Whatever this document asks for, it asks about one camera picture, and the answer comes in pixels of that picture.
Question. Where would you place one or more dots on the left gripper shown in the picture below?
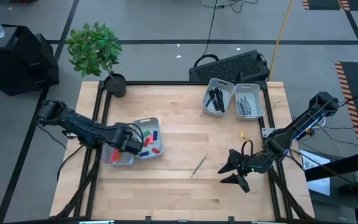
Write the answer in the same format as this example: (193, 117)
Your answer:
(129, 140)

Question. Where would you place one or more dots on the black stand beam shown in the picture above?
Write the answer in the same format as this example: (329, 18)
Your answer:
(337, 166)

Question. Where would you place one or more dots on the blue eraser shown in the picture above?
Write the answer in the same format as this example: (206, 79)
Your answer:
(144, 153)
(155, 135)

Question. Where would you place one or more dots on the yellow gripper tag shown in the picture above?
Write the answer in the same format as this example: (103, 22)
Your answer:
(244, 136)

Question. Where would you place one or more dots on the small black bracket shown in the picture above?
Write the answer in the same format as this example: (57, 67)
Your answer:
(231, 219)
(148, 219)

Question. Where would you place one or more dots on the orange pencil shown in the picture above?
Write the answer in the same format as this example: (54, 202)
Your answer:
(118, 156)

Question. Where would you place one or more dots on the green eraser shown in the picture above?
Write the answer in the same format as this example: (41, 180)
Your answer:
(146, 133)

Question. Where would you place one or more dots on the grey pencil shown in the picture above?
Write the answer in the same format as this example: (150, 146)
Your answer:
(199, 165)

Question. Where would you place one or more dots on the grey crayon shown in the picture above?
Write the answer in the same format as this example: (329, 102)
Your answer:
(246, 105)
(243, 109)
(248, 102)
(239, 108)

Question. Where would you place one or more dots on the white frame bracket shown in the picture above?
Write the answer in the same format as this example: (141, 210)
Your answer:
(266, 132)
(70, 134)

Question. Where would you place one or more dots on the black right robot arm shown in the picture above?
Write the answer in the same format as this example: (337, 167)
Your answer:
(297, 127)

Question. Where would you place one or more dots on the black keyboard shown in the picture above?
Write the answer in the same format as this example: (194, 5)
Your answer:
(228, 67)

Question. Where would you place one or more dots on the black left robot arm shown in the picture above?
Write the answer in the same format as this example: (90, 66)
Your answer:
(79, 126)

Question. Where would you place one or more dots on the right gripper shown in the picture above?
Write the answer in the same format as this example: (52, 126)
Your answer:
(250, 165)

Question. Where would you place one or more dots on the grey plastic bin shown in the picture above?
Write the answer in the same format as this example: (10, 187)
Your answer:
(117, 160)
(157, 146)
(225, 85)
(255, 93)

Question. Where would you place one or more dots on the green potted plant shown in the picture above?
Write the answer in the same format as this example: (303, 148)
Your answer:
(93, 49)

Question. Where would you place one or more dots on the black table frame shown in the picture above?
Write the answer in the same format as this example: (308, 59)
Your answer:
(166, 83)

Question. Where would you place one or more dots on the black stacked boxes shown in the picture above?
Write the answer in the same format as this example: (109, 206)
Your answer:
(11, 62)

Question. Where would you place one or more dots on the white paper box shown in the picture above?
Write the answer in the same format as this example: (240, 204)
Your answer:
(314, 160)

